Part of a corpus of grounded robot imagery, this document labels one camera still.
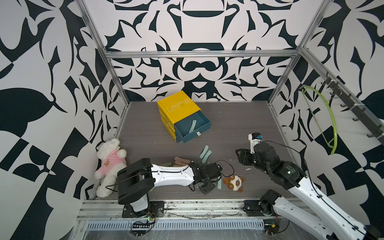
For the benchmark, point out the pink folding knife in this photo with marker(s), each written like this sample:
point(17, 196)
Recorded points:
point(182, 160)
point(180, 164)

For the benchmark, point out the green hanging hoop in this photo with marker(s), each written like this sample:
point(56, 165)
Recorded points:
point(323, 115)

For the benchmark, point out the yellow teal drawer cabinet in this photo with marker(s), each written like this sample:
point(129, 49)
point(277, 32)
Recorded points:
point(174, 109)

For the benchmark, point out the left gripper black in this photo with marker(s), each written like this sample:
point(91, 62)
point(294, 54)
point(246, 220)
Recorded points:
point(209, 188)

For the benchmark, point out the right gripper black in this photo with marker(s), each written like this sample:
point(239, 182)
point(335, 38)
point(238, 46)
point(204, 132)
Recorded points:
point(243, 155)

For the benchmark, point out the teal drawer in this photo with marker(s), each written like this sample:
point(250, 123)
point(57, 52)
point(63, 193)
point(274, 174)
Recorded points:
point(182, 127)

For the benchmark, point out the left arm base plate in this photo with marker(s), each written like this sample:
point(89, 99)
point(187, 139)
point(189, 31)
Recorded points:
point(154, 209)

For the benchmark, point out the aluminium frame rail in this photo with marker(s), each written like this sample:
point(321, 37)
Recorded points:
point(201, 54)

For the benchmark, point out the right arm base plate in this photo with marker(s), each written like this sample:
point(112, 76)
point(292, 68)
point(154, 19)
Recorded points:
point(256, 208)

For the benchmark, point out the black wall hook rack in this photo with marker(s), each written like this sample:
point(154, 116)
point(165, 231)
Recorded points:
point(361, 111)

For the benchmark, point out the olive folding knife upper left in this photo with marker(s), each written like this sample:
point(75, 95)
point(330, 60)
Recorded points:
point(169, 164)

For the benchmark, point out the white teddy bear pink shirt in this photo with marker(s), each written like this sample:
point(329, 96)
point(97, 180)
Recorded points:
point(113, 159)

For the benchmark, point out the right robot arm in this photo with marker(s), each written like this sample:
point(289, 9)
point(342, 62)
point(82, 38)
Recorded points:
point(327, 222)

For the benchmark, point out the pink folding knife top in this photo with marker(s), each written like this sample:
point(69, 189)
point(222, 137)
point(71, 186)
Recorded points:
point(182, 160)

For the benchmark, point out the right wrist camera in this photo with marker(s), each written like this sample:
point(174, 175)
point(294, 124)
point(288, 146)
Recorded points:
point(254, 138)

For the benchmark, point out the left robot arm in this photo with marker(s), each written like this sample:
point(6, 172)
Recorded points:
point(135, 181)

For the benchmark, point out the brown white plush toy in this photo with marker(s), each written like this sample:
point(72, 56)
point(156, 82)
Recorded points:
point(235, 183)

